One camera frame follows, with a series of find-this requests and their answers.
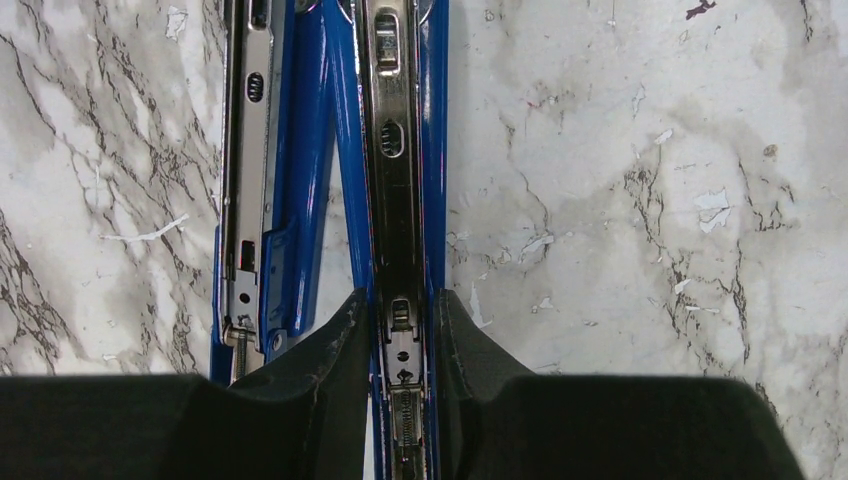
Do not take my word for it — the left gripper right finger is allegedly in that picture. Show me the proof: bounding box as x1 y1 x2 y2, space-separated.
433 289 802 479

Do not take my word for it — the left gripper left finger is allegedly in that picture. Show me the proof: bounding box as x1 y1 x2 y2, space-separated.
1 289 369 479

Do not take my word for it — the blue stapler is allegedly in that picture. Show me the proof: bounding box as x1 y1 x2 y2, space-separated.
210 1 449 479

